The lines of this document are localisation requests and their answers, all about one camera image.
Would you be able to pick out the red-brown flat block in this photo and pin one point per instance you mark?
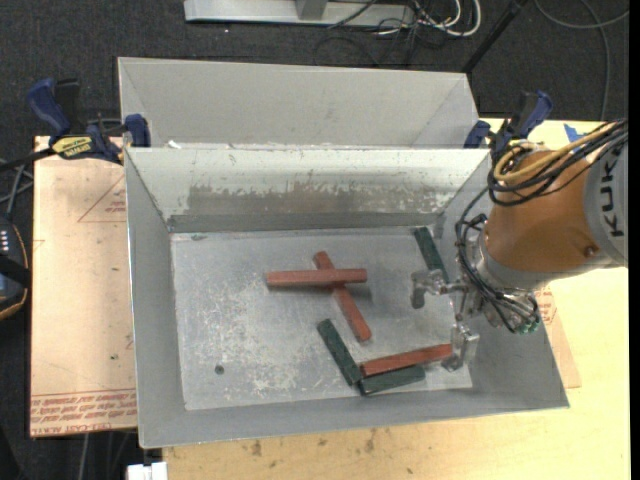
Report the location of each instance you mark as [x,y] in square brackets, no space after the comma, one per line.
[405,360]
[352,315]
[315,277]

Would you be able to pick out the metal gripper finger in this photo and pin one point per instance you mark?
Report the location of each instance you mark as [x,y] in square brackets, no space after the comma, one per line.
[428,282]
[464,344]

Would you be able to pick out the dark green flat block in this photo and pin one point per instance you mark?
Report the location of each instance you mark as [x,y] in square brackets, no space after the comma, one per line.
[430,253]
[392,380]
[339,350]

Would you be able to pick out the grey metal bin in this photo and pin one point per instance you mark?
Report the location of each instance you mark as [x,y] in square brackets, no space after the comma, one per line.
[250,318]

